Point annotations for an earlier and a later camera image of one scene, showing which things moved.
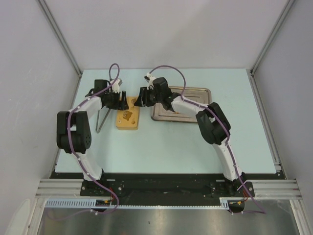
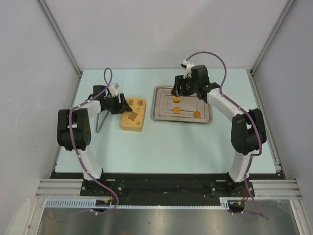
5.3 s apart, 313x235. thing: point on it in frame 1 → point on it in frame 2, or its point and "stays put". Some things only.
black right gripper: x=143 y=98 → x=179 y=81
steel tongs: x=98 y=130 stays put
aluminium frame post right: x=272 y=35 stays put
